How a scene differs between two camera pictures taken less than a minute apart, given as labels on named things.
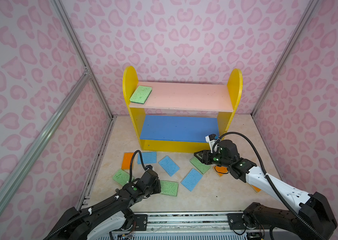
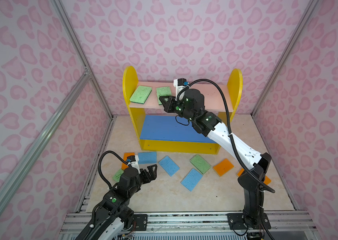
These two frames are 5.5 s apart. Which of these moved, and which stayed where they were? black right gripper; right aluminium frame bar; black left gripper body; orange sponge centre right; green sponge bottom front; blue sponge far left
Moved: green sponge bottom front; black left gripper body; black right gripper
Stayed: orange sponge centre right; right aluminium frame bar; blue sponge far left
